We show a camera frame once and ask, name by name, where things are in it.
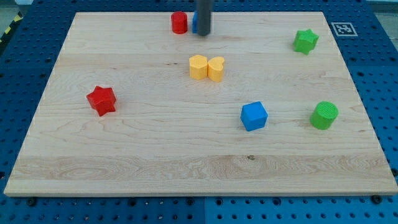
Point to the yellow heart block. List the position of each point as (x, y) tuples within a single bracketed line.
[(216, 69)]

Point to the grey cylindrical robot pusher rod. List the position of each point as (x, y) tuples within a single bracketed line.
[(204, 10)]

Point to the green star block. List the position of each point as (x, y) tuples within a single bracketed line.
[(305, 41)]

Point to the blue cube block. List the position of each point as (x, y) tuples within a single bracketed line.
[(253, 116)]

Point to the light wooden board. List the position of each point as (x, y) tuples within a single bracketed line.
[(174, 135)]

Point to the green cylinder block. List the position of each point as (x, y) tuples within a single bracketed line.
[(324, 115)]

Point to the red cylinder block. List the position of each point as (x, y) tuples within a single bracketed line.
[(179, 22)]

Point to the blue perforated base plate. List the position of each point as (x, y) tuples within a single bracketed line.
[(29, 57)]

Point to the red star block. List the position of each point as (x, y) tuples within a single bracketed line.
[(102, 100)]

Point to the white fiducial marker tag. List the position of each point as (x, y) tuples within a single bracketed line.
[(344, 29)]

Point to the yellow pentagon block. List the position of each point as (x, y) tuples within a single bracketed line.
[(198, 67)]

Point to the blue triangle block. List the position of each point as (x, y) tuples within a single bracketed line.
[(194, 22)]

